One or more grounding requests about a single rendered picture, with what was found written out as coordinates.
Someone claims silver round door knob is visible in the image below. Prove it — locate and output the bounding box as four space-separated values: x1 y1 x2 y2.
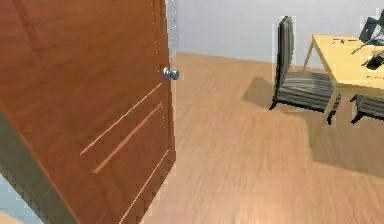
162 67 180 81

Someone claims dark grey slatted chair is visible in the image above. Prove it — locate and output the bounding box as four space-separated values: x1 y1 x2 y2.
358 8 384 47
268 15 342 126
349 93 384 125

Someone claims brown wooden room door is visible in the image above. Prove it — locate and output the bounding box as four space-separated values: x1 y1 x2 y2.
0 0 177 224

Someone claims pale yellow wooden table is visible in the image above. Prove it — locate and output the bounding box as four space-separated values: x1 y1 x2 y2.
302 33 384 122

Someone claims thin dark stick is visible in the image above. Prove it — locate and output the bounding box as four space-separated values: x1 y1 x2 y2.
350 31 384 55

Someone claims small black flat object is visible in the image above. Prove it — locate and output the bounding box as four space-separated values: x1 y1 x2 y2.
361 54 384 71

